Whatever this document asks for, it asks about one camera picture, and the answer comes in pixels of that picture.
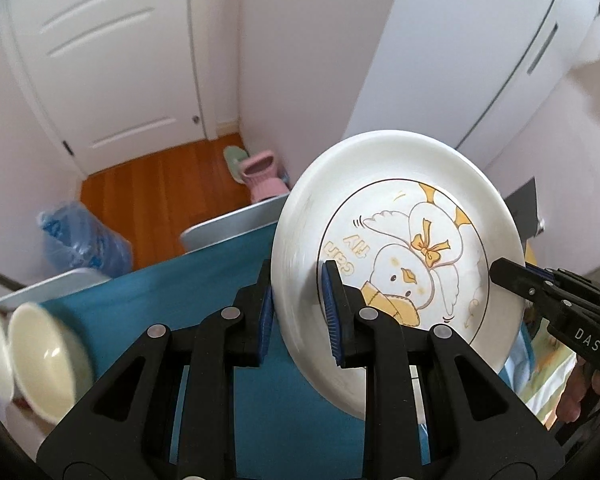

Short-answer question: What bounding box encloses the white plate with duck drawing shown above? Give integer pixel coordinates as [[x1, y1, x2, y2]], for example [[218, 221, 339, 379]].
[[271, 130, 524, 417]]

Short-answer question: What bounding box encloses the white refrigerator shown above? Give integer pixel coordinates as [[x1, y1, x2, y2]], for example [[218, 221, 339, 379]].
[[346, 0, 600, 168]]

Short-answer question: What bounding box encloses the right hand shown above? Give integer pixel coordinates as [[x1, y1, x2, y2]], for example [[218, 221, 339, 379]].
[[556, 356, 600, 422]]

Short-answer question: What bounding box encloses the grey dustpan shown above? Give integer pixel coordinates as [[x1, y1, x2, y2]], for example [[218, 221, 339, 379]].
[[505, 178, 540, 245]]

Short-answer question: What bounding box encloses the white chair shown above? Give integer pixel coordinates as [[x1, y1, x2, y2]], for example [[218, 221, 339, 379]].
[[180, 194, 289, 252], [0, 268, 110, 312]]

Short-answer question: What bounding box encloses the blue water bottle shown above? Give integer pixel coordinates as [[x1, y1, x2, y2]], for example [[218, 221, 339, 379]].
[[38, 202, 133, 278]]

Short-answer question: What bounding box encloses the pink slipper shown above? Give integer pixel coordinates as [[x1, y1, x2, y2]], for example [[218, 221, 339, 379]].
[[238, 151, 289, 204]]

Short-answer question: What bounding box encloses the striped floral cloth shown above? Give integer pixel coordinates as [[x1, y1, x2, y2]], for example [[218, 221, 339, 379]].
[[498, 301, 577, 428]]

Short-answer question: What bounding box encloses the green slipper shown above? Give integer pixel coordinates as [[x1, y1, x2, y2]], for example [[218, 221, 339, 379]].
[[223, 145, 249, 184]]

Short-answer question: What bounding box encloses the teal tablecloth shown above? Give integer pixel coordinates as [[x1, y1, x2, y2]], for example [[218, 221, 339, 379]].
[[38, 221, 432, 480]]

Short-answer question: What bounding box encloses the white door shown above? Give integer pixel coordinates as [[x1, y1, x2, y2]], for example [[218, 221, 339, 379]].
[[2, 0, 212, 176]]

